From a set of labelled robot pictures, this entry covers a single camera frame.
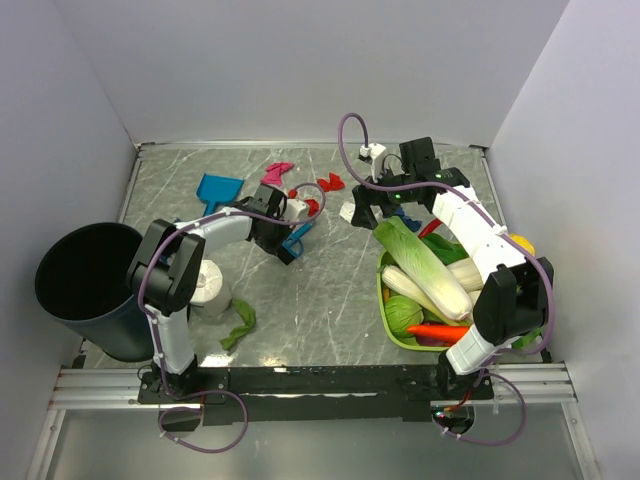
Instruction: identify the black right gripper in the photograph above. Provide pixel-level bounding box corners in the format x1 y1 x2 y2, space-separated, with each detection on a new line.
351 160 416 230

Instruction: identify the white paper scrap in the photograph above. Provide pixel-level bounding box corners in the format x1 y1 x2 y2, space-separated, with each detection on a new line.
339 202 355 222

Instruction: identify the red paper scrap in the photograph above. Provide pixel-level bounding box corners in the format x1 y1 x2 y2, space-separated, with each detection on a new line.
317 172 345 192
287 189 319 217

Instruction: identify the blue hand brush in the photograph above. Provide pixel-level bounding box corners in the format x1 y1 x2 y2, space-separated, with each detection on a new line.
281 222 315 261

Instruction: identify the dark blue paper scrap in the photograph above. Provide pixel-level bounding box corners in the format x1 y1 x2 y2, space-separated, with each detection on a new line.
393 207 422 233

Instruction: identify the blue plastic dustpan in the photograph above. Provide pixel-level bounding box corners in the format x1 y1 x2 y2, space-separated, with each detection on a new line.
196 174 244 216

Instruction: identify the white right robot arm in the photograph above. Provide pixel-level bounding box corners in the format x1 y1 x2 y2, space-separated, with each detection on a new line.
352 169 556 399

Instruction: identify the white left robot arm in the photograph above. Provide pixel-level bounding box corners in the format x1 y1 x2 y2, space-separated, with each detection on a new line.
126 185 309 402

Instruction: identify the pink paper scrap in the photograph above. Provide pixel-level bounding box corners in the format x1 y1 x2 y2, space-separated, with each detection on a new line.
260 162 294 187

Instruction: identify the white radish toy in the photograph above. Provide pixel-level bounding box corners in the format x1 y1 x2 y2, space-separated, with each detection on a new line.
381 265 455 326

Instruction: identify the red chili pepper toy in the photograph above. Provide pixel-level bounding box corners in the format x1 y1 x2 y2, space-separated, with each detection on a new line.
418 219 442 238

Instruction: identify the green leafy vegetable toy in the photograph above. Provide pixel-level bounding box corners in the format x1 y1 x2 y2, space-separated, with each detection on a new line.
422 232 468 266

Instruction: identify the round green cabbage toy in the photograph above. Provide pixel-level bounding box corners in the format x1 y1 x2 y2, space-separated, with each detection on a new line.
384 295 424 338

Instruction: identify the napa cabbage toy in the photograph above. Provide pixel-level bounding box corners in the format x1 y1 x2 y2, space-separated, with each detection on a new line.
373 217 473 325

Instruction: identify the green vegetable basket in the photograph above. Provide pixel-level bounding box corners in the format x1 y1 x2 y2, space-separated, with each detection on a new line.
375 241 481 354

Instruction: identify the white paper towel roll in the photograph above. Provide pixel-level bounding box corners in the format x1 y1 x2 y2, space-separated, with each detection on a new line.
190 259 232 319

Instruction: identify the green paper scrap front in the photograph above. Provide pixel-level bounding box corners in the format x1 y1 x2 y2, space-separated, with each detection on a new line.
219 298 257 352

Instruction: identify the orange carrot toy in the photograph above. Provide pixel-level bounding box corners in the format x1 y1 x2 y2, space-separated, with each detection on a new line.
406 324 470 344

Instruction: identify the yellow cabbage toy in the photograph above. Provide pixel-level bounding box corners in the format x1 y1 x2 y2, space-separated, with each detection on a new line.
509 234 536 255

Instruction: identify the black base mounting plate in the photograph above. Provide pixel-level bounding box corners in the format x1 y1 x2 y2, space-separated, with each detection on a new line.
141 365 483 426

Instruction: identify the dark round trash bin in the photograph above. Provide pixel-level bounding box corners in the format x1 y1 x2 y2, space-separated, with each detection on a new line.
34 222 154 363

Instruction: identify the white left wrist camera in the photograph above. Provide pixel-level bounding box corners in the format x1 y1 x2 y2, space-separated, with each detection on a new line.
282 198 310 222

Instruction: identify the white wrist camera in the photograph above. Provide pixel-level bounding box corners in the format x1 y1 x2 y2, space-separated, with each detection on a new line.
358 142 387 162
282 198 310 222

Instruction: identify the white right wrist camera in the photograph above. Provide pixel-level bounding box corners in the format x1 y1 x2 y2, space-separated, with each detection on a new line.
358 142 387 162

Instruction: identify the aluminium front rail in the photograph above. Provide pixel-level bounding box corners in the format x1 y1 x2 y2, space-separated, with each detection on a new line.
48 364 577 410

